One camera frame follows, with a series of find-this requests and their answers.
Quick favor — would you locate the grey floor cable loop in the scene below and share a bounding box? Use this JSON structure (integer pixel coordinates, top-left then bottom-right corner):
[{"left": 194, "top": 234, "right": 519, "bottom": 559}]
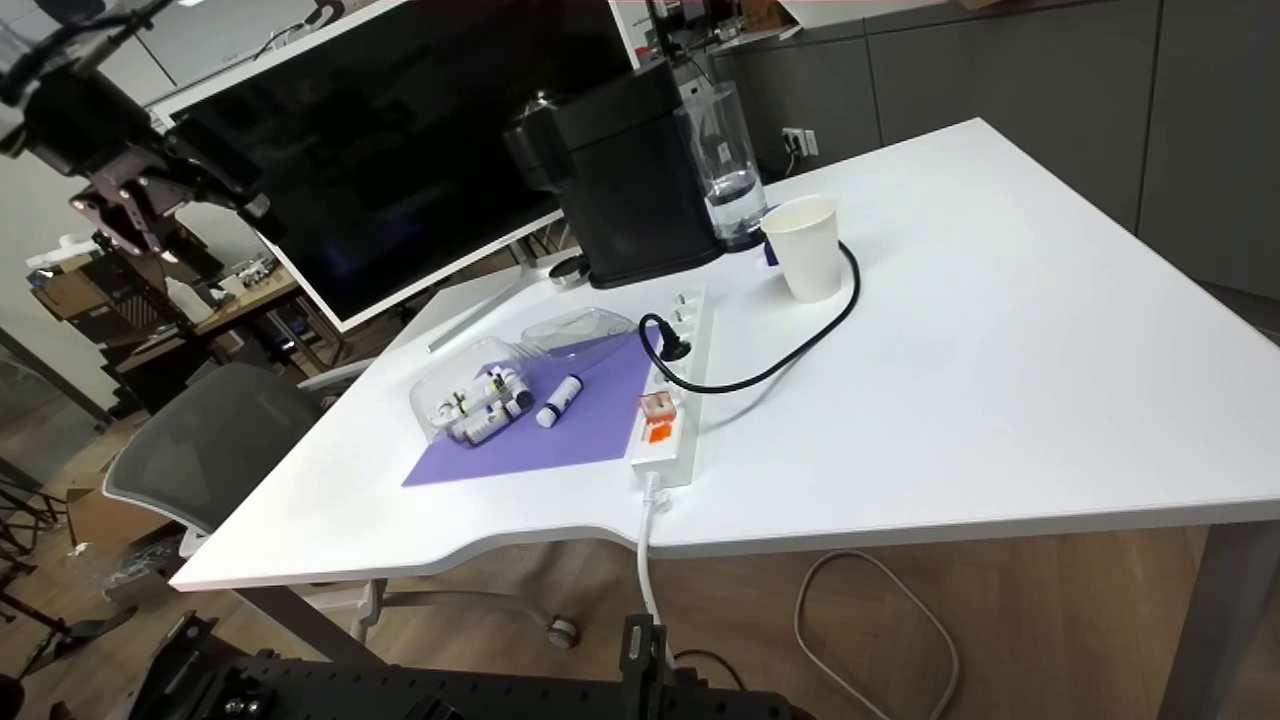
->
[{"left": 791, "top": 548, "right": 965, "bottom": 720}]

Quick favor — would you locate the small white tube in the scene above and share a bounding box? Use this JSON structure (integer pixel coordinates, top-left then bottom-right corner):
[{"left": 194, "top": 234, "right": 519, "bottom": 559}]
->
[{"left": 532, "top": 372, "right": 587, "bottom": 431}]

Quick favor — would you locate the large white-framed black monitor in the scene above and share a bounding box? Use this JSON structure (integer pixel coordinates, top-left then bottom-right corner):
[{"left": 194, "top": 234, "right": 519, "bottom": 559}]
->
[{"left": 149, "top": 0, "right": 642, "bottom": 335}]

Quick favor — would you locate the white wall outlet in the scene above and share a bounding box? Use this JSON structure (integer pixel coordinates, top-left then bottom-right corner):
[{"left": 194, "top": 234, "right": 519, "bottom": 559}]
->
[{"left": 780, "top": 124, "right": 825, "bottom": 167}]

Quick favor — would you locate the black power cable with plug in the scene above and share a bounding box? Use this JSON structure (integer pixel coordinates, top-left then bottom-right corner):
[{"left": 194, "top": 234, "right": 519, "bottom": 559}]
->
[{"left": 633, "top": 235, "right": 866, "bottom": 399}]

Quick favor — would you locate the clear water tank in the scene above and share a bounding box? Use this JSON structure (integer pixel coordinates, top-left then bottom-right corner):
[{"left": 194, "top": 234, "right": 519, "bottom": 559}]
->
[{"left": 670, "top": 54, "right": 774, "bottom": 258}]

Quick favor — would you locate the white paper cup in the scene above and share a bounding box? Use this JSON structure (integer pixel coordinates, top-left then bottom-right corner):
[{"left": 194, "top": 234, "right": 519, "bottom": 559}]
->
[{"left": 755, "top": 191, "right": 846, "bottom": 308}]

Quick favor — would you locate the cluttered wooden desk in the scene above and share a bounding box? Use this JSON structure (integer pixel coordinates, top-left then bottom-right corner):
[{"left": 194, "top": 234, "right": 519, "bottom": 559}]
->
[{"left": 26, "top": 217, "right": 313, "bottom": 381}]

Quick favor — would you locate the thin black floor cable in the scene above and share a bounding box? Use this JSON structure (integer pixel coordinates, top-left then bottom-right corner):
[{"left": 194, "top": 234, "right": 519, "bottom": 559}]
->
[{"left": 666, "top": 646, "right": 753, "bottom": 699}]

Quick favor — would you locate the white power strip orange switch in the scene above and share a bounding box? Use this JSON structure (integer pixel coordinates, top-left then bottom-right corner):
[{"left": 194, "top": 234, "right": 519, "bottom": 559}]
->
[{"left": 622, "top": 276, "right": 716, "bottom": 494}]

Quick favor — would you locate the black coffee machine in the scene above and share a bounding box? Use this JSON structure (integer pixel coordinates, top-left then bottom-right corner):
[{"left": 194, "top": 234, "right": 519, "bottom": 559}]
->
[{"left": 500, "top": 56, "right": 731, "bottom": 291}]

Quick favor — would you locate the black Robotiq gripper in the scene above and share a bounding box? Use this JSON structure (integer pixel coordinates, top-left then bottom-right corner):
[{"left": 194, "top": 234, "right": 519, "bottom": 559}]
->
[{"left": 25, "top": 85, "right": 266, "bottom": 271}]

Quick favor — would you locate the purple mat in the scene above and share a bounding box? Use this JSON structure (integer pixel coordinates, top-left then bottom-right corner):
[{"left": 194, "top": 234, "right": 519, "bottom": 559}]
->
[{"left": 398, "top": 330, "right": 661, "bottom": 494}]

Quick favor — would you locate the small white bottle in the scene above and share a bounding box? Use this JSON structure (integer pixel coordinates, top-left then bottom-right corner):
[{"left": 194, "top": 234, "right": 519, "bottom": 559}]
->
[
  {"left": 474, "top": 359, "right": 540, "bottom": 415},
  {"left": 445, "top": 395, "right": 519, "bottom": 447}
]

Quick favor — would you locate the white power strip cord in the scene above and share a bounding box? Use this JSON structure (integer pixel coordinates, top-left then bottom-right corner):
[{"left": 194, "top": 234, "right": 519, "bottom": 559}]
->
[{"left": 633, "top": 482, "right": 670, "bottom": 634}]

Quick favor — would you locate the grey office chair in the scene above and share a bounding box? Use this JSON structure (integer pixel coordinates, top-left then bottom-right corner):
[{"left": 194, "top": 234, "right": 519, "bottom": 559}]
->
[{"left": 100, "top": 359, "right": 584, "bottom": 656}]

